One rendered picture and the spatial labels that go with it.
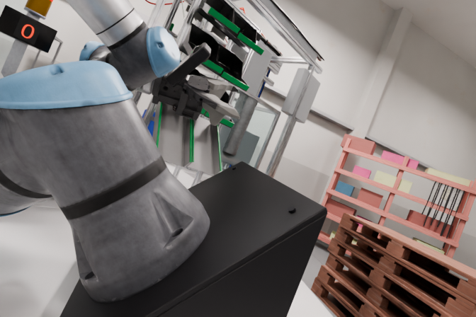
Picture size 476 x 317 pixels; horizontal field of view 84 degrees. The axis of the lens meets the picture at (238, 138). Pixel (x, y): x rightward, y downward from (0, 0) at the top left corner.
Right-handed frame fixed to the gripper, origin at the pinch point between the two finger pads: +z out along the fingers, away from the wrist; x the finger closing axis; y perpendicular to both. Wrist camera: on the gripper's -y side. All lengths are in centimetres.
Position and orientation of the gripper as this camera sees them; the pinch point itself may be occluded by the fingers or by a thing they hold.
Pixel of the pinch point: (240, 100)
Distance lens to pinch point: 64.8
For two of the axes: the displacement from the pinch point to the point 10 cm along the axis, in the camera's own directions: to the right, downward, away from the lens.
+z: 9.3, 2.9, 2.3
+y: -3.7, 7.8, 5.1
